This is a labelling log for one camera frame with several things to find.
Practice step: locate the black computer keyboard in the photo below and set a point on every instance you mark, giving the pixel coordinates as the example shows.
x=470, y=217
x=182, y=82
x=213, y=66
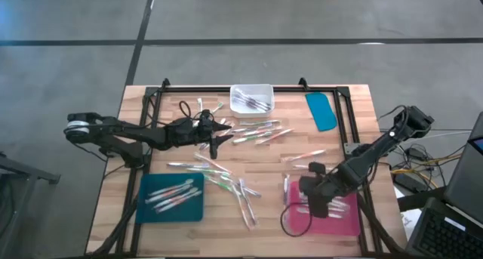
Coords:
x=441, y=240

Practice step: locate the pink plastic bin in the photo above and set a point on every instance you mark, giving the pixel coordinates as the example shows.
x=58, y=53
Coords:
x=339, y=227

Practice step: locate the black power strip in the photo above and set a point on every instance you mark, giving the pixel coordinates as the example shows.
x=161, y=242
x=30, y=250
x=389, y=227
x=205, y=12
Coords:
x=409, y=182

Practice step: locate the black computer monitor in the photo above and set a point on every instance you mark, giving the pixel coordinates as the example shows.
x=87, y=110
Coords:
x=466, y=176

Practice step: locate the grey metal stand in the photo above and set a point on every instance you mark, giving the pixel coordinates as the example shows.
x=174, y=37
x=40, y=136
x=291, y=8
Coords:
x=22, y=172

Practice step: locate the blue flat plastic lid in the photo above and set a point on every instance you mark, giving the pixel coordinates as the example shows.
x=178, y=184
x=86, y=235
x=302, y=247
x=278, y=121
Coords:
x=320, y=111

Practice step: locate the black aluminium rig frame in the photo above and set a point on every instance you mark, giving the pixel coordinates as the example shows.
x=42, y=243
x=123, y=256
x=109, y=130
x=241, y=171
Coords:
x=211, y=89

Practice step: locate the white plastic bin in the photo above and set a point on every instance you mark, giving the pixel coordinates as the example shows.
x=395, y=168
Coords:
x=237, y=113

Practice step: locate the white paper sheet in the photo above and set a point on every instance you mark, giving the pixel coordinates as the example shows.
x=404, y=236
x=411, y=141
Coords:
x=409, y=219

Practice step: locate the teal plastic bin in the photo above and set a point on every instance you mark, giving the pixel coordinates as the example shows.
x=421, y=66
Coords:
x=185, y=215

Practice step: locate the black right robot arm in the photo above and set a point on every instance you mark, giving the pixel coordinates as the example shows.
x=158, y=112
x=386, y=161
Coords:
x=377, y=147

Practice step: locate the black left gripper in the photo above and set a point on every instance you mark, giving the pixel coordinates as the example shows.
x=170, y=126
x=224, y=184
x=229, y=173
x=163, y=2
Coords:
x=188, y=132

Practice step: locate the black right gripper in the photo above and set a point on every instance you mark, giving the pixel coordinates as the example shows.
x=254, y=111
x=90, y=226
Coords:
x=324, y=185

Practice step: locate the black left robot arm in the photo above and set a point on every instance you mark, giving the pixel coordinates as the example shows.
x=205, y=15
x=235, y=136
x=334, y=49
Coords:
x=124, y=130

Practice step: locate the purple white toothbrush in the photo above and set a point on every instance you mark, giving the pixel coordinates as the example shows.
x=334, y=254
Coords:
x=252, y=193
x=241, y=97
x=249, y=204
x=204, y=146
x=262, y=105
x=253, y=108
x=245, y=130
x=249, y=100
x=188, y=164
x=258, y=100
x=286, y=189

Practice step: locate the black power adapter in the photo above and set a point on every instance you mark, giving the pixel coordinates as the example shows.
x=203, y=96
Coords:
x=417, y=153

